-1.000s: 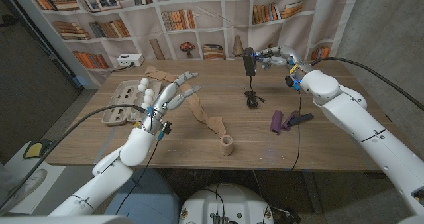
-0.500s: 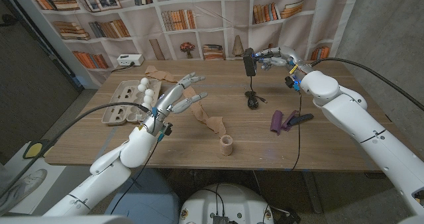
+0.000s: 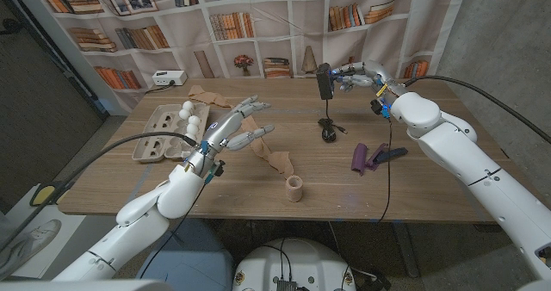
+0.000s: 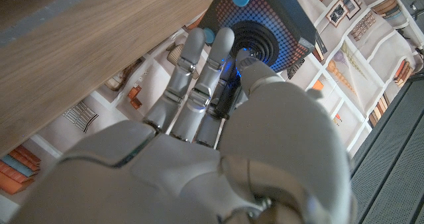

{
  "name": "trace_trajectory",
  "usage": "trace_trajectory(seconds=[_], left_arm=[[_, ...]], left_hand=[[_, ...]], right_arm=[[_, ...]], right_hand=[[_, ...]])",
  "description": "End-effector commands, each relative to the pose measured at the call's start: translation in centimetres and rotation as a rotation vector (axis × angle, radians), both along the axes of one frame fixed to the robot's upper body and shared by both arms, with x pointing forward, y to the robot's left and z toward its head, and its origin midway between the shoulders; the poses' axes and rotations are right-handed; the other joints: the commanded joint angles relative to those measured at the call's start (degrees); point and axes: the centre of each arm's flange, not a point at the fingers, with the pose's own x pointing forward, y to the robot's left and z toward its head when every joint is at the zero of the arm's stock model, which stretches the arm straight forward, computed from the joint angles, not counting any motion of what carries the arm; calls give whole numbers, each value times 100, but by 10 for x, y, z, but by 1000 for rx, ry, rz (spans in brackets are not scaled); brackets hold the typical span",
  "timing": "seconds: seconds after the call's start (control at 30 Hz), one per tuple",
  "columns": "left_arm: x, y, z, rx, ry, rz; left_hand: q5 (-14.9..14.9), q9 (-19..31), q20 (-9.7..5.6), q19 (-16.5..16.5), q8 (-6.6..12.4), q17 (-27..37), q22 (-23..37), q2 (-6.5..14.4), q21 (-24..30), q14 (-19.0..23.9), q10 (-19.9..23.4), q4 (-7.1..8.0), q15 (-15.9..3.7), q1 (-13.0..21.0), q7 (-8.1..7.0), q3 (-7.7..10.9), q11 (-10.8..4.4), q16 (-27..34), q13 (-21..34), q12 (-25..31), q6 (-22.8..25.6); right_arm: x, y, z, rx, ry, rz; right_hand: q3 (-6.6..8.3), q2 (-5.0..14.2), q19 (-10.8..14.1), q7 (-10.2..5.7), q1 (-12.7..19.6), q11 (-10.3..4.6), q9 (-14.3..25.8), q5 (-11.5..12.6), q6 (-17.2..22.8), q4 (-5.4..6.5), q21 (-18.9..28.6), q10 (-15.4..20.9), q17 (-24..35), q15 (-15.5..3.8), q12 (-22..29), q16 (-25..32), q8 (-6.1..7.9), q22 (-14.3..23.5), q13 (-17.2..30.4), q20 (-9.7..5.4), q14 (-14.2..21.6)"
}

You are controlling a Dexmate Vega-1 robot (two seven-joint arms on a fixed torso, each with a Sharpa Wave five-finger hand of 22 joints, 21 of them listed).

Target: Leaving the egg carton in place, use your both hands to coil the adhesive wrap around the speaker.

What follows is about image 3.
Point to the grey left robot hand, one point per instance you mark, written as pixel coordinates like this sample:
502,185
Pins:
219,134

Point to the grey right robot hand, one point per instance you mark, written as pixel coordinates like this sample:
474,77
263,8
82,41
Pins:
379,76

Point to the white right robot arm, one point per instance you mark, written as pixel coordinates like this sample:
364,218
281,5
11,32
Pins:
473,162

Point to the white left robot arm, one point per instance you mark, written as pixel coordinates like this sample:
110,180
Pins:
142,222

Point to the white egg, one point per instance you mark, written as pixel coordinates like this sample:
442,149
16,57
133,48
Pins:
184,114
192,128
187,105
190,136
194,120

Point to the brown cardboard egg carton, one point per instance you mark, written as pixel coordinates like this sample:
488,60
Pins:
157,123

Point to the white power box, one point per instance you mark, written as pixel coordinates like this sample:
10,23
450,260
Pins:
169,78

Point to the purple plastic clip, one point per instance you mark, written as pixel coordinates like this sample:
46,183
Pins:
359,157

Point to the printed bookshelf backdrop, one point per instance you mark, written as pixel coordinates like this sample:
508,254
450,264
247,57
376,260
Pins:
275,32

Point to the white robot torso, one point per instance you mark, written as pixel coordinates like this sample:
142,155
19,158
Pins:
295,265

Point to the grey table leg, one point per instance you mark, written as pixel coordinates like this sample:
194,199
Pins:
404,248

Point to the yellow and black floor object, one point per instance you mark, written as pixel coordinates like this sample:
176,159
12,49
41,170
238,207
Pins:
43,194

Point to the white sneaker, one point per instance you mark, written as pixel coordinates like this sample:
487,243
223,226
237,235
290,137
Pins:
30,248

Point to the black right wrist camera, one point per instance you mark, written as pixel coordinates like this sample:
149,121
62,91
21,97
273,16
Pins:
379,108

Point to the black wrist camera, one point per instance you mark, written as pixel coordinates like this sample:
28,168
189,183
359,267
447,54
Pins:
379,108
217,170

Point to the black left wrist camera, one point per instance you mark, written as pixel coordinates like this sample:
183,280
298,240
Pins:
217,170

